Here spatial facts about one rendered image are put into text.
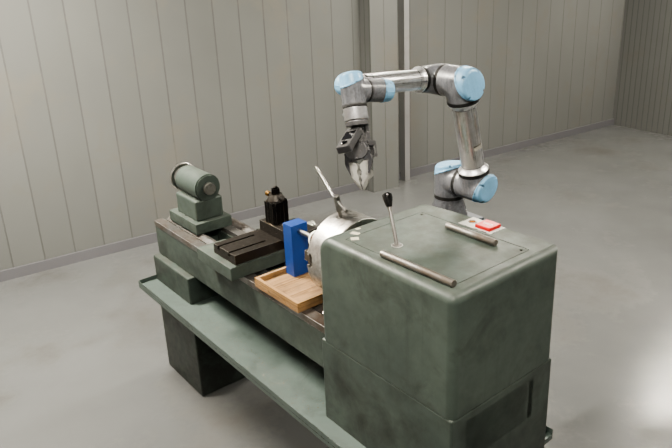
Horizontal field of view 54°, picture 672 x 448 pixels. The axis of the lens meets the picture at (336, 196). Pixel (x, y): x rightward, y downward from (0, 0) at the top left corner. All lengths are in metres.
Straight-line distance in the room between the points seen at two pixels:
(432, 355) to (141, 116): 3.83
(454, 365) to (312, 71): 4.32
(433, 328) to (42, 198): 3.88
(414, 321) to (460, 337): 0.15
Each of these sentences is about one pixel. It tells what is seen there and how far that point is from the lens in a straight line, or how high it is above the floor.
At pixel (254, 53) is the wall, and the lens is 5.60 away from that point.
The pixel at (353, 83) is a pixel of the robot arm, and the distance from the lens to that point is 2.03.
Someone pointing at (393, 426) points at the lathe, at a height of 0.71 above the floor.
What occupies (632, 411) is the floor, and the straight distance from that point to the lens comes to 3.62.
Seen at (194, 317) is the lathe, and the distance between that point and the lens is 3.23.
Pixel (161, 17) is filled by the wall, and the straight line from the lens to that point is 5.29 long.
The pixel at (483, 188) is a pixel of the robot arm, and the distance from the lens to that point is 2.50.
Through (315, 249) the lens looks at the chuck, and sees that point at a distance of 2.33.
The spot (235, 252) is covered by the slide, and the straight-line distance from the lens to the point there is 2.78.
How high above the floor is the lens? 2.09
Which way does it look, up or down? 19 degrees down
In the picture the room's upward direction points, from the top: 3 degrees counter-clockwise
